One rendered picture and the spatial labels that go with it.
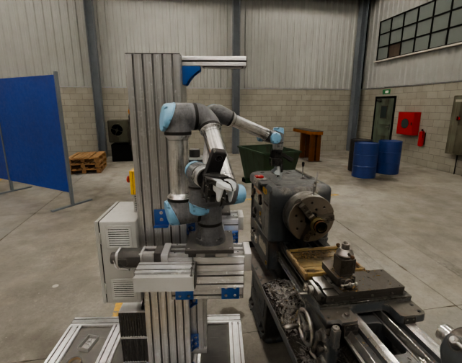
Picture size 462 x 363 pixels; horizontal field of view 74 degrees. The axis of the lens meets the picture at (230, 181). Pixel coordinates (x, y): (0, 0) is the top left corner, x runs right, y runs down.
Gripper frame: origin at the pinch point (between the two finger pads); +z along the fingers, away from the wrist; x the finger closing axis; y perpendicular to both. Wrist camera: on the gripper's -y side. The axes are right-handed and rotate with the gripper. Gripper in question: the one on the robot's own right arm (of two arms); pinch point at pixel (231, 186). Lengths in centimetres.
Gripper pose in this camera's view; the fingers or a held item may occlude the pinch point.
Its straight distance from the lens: 83.7
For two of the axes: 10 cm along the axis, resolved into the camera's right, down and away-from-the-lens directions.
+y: -1.3, 9.7, 1.9
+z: 3.9, 2.2, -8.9
